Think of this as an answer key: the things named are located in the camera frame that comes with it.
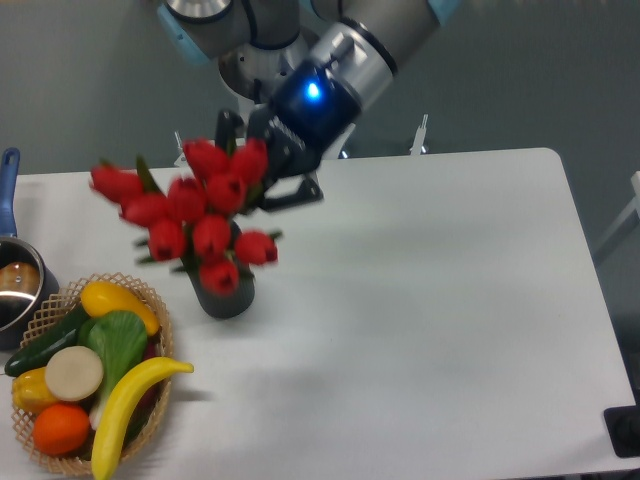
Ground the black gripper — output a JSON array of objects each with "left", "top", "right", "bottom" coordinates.
[{"left": 214, "top": 60, "right": 361, "bottom": 213}]

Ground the red tulip bouquet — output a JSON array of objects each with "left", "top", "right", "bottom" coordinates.
[{"left": 90, "top": 139, "right": 279, "bottom": 275}]

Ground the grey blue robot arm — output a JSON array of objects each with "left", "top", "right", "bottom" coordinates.
[{"left": 157, "top": 1, "right": 457, "bottom": 211}]

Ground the dark grey ribbed vase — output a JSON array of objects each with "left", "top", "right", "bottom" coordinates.
[{"left": 182, "top": 214, "right": 255, "bottom": 320}]

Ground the yellow squash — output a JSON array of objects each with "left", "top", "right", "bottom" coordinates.
[{"left": 80, "top": 281, "right": 160, "bottom": 337}]

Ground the green leafy vegetable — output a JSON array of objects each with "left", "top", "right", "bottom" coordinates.
[{"left": 78, "top": 310, "right": 147, "bottom": 431}]

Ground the woven wicker basket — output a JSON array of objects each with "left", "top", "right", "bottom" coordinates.
[{"left": 11, "top": 273, "right": 174, "bottom": 477}]

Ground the yellow banana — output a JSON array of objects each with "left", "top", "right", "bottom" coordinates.
[{"left": 91, "top": 357, "right": 194, "bottom": 480}]

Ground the dark green cucumber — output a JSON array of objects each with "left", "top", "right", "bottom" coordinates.
[{"left": 4, "top": 304, "right": 90, "bottom": 377}]

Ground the beige round disc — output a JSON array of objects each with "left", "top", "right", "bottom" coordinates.
[{"left": 45, "top": 346, "right": 104, "bottom": 402}]

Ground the yellow bell pepper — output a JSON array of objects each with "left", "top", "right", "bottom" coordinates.
[{"left": 12, "top": 367, "right": 59, "bottom": 414}]

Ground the orange fruit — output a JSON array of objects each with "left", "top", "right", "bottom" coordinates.
[{"left": 32, "top": 403, "right": 90, "bottom": 456}]

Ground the white object right edge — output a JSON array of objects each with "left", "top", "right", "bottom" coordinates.
[{"left": 592, "top": 171, "right": 639, "bottom": 267}]

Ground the black device at edge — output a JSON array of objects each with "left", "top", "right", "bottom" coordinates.
[{"left": 603, "top": 405, "right": 639, "bottom": 458}]

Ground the blue handled saucepan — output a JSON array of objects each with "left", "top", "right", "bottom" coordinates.
[{"left": 1, "top": 147, "right": 59, "bottom": 351}]

